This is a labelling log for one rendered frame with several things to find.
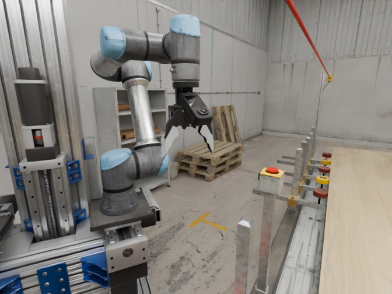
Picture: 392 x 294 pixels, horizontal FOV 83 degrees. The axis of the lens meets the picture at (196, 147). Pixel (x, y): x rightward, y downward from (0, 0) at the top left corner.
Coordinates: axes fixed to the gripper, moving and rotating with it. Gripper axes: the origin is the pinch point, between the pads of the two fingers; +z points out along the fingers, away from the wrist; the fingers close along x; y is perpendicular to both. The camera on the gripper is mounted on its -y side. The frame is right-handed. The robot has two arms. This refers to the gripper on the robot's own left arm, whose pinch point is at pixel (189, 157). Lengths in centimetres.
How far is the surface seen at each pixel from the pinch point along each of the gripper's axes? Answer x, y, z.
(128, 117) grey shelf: -20, 285, 19
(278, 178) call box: -30.9, -2.9, 10.3
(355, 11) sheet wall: -644, 378, -230
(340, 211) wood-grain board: -86, 8, 42
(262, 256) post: -30, 1, 44
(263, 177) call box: -28.1, 1.0, 10.9
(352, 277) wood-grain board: -49, -21, 42
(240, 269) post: -8.9, -14.0, 28.8
